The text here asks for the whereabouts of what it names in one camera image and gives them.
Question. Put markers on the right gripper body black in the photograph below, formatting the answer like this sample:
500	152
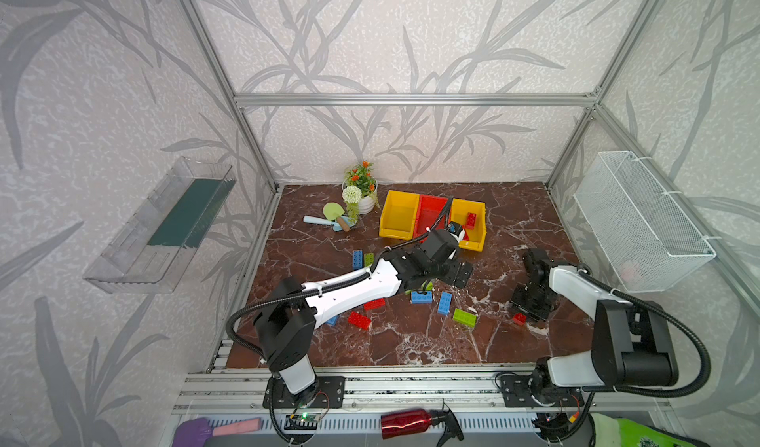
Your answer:
529	301

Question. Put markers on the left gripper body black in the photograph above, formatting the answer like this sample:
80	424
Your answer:
457	273

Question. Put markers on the small red brick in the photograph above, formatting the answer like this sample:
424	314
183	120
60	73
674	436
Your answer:
519	319

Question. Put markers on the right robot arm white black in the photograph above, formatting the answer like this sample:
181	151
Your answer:
632	351

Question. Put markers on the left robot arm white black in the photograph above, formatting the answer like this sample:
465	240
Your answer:
280	329

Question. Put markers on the blue brick upright right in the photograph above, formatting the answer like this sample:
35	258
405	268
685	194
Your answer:
445	302

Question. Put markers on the blue brick upright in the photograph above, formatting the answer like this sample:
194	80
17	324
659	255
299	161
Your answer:
357	260
445	302

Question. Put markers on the blue brick centre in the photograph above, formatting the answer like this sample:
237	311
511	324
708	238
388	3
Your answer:
422	298

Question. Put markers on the red middle bin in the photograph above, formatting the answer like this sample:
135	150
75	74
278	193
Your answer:
430	209

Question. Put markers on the left yellow bin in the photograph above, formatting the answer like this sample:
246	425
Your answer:
399	216

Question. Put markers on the yellow bin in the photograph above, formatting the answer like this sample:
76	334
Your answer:
399	216
475	240

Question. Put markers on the right yellow bin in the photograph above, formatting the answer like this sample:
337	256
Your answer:
475	240

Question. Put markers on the green brick bottom right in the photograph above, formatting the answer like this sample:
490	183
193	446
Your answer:
465	318

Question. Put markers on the green brick upright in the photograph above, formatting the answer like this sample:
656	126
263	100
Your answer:
369	259

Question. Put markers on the blue brick upright top left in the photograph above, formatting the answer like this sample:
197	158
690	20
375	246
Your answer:
357	260

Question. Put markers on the potted plant orange flowers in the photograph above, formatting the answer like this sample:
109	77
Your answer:
360	190

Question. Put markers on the green toy shovel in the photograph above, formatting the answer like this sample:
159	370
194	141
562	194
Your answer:
334	216

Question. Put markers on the green white cloth object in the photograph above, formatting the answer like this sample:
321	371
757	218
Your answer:
610	432

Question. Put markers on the red spray bottle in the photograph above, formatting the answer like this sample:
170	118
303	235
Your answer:
416	421

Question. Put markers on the purple pink brush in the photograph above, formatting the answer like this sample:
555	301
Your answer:
196	432

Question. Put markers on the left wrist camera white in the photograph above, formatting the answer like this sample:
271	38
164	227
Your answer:
457	230

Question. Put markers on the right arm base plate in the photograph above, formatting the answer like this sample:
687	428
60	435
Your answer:
516	391

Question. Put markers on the white wire basket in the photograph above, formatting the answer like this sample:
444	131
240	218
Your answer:
647	237

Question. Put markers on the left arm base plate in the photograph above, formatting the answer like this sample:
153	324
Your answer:
326	393

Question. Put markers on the clear wall shelf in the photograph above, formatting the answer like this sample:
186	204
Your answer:
150	254

